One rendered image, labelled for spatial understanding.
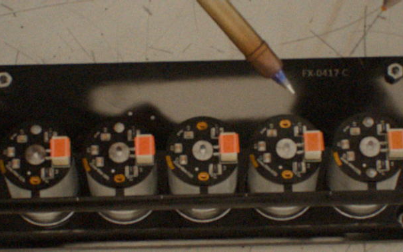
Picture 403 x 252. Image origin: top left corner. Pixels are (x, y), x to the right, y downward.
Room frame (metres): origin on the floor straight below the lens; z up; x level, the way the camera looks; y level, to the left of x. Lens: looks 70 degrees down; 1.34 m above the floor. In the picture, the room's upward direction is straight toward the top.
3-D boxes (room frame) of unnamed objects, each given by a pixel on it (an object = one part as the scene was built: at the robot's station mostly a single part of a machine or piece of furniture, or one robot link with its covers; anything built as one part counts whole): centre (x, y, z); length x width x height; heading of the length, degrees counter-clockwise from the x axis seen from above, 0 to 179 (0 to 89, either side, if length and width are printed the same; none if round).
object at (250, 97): (0.20, 0.00, 0.76); 0.16 x 0.07 x 0.01; 91
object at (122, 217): (0.18, 0.03, 0.79); 0.02 x 0.02 x 0.05
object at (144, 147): (0.18, 0.02, 0.82); 0.01 x 0.01 x 0.01; 1
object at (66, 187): (0.18, 0.06, 0.79); 0.02 x 0.02 x 0.05
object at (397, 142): (0.19, -0.06, 0.82); 0.01 x 0.01 x 0.01; 1
